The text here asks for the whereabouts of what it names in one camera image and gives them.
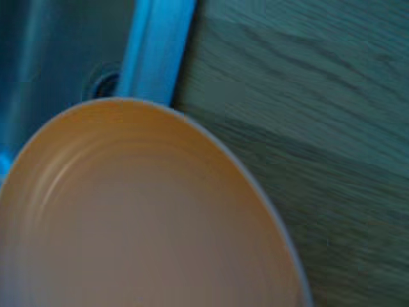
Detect stainless steel double sink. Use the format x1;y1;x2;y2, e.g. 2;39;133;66
0;0;197;190

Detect orange plastic plate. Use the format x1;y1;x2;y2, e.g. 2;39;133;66
0;97;316;307

